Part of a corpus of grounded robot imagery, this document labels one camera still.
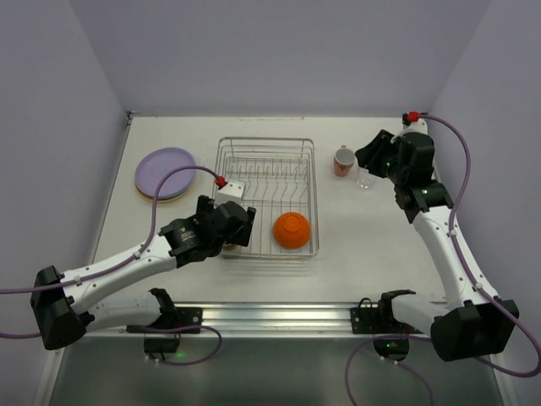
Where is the clear glass cup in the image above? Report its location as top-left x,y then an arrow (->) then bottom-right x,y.
356,167 -> 377,189

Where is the white brown cup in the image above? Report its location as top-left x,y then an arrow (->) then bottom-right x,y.
222,244 -> 240,252

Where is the pink mug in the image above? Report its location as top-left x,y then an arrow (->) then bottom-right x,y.
333,145 -> 356,178

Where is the tan plastic plate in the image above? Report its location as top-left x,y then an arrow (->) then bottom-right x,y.
137,189 -> 185,204

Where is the orange bowl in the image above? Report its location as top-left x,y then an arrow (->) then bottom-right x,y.
272,211 -> 311,250

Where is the purple plate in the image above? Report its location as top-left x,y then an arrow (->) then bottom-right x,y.
134,147 -> 196,200

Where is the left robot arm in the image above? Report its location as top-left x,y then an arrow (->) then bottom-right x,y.
30,195 -> 256,350

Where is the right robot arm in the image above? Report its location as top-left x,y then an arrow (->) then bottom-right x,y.
355,129 -> 519,361

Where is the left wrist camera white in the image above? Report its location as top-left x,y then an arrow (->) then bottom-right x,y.
215,180 -> 246,206

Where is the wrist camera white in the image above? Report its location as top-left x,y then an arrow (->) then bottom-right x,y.
215,180 -> 246,206
400,118 -> 428,136

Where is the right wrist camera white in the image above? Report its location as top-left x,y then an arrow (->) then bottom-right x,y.
400,118 -> 428,136

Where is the metal wire dish rack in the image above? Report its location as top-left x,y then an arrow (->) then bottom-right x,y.
215,137 -> 320,260

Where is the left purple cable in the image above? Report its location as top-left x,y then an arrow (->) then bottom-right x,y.
0,165 -> 223,365

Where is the aluminium mounting rail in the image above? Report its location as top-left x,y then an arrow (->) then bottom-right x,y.
84,301 -> 440,339

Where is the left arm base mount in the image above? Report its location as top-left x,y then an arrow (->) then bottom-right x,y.
143,288 -> 203,360

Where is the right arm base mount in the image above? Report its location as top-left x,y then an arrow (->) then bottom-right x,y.
349,289 -> 418,361

